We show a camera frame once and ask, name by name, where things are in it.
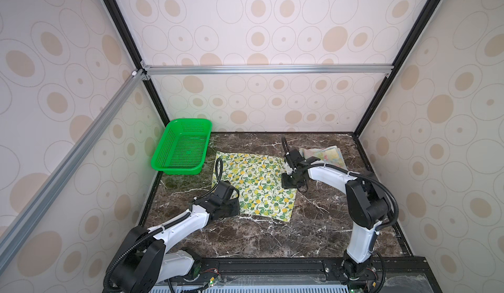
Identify green yellow patterned skirt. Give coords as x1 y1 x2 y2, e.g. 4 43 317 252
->
216 151 297 222

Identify pastel floral skirt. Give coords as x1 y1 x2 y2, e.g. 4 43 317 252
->
299 146 347 170

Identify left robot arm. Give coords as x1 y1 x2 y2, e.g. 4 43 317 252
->
103 181 240 292

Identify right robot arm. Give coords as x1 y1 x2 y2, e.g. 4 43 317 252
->
282 148 399 280

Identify green plastic basket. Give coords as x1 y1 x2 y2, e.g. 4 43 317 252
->
151 118 213 176

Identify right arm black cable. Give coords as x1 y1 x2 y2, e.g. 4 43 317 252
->
281 135 400 231

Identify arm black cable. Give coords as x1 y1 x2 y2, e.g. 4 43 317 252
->
102 157 241 293
281 135 400 231

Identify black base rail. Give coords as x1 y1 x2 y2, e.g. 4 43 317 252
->
102 256 444 293

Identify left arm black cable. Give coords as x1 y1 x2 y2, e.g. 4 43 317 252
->
102 157 241 293

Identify horizontal aluminium rail back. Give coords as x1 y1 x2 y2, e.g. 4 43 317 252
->
144 64 394 76

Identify diagonal aluminium rail left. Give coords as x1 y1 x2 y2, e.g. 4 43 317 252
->
1 69 146 273

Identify right black frame post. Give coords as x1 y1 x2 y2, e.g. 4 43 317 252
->
354 0 442 139

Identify black frame post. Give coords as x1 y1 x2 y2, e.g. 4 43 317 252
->
354 0 442 139
102 0 170 126

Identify left black frame post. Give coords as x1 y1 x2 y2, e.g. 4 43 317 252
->
102 0 170 126

